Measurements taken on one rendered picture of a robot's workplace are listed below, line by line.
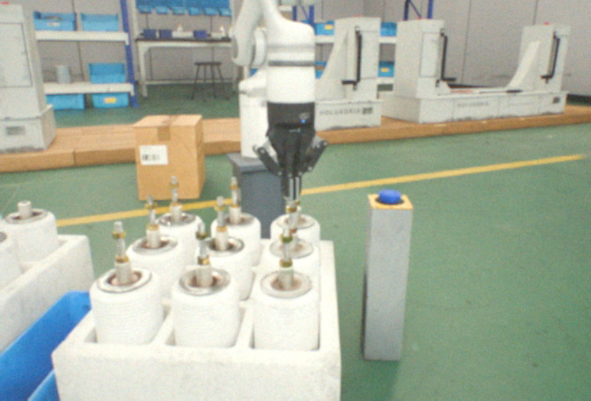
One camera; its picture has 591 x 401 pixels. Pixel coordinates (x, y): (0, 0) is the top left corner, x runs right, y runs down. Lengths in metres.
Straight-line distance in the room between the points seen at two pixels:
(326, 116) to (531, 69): 2.02
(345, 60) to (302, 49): 2.44
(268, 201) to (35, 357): 0.60
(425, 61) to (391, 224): 2.61
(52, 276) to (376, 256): 0.62
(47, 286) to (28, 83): 1.77
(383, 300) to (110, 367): 0.46
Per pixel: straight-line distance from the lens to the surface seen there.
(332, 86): 3.04
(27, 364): 0.90
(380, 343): 0.89
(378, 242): 0.78
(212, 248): 0.75
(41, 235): 1.00
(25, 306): 0.92
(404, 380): 0.88
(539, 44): 4.26
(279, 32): 0.64
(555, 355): 1.04
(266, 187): 1.12
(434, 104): 3.32
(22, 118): 2.58
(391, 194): 0.77
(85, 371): 0.70
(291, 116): 0.63
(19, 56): 2.62
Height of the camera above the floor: 0.57
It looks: 16 degrees down
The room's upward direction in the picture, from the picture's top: straight up
